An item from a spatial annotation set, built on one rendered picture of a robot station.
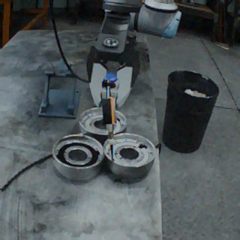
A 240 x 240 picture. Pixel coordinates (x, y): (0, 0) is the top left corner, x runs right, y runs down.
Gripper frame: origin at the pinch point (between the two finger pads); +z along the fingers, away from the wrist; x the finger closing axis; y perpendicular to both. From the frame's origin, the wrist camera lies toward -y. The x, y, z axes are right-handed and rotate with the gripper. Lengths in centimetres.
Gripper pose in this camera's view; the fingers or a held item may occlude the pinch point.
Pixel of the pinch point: (108, 103)
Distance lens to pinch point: 63.7
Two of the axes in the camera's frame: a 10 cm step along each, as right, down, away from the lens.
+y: 0.4, -4.4, 9.0
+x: -9.9, -1.3, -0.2
